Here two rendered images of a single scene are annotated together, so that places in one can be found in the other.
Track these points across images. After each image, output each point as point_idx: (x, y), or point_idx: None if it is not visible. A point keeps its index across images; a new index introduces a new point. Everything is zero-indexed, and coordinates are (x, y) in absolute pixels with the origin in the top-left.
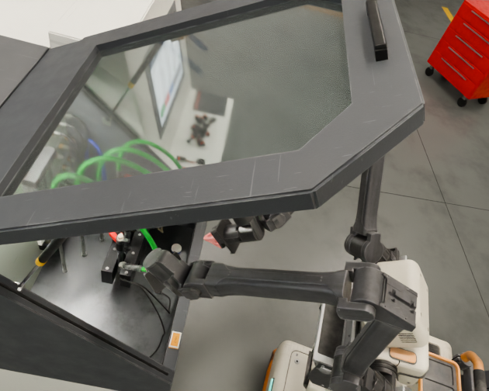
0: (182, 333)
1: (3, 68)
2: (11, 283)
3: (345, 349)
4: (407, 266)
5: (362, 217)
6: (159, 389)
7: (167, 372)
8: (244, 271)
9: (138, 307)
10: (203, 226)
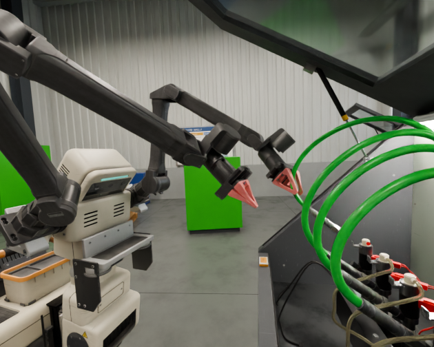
0: (258, 266)
1: None
2: (370, 153)
3: (160, 167)
4: (81, 149)
5: (55, 170)
6: None
7: (263, 244)
8: (229, 116)
9: (317, 327)
10: None
